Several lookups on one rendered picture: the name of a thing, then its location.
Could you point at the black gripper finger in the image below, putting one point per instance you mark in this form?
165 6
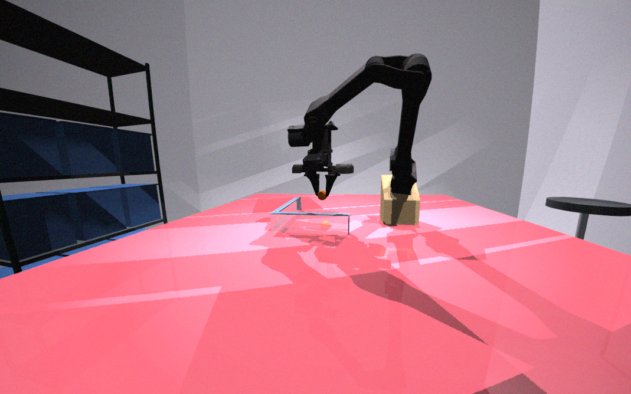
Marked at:
329 182
314 179

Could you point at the clear glass l-shaped wall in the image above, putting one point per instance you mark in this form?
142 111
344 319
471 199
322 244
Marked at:
308 224

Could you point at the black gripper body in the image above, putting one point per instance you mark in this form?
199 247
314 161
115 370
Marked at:
332 170

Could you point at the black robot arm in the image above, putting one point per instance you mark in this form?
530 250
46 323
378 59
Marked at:
410 74

